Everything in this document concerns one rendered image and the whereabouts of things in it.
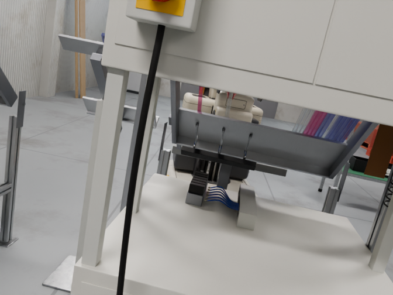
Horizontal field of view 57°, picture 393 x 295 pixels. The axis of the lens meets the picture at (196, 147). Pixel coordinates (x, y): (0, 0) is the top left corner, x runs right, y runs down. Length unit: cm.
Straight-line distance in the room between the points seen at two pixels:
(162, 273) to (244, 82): 41
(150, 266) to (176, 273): 6
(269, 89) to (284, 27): 10
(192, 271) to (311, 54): 48
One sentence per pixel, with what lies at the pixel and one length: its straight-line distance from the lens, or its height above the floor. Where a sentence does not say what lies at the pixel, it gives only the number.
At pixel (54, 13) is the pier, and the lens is 636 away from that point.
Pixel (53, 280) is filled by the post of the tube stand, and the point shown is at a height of 1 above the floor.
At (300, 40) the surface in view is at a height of 110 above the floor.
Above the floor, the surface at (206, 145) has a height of 70.
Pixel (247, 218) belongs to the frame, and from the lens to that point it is 103.
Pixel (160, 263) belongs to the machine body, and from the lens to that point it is 80.
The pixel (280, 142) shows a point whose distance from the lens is 149.
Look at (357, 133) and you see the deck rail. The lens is 141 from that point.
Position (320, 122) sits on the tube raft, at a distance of 138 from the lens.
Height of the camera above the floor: 104
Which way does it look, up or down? 13 degrees down
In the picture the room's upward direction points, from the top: 12 degrees clockwise
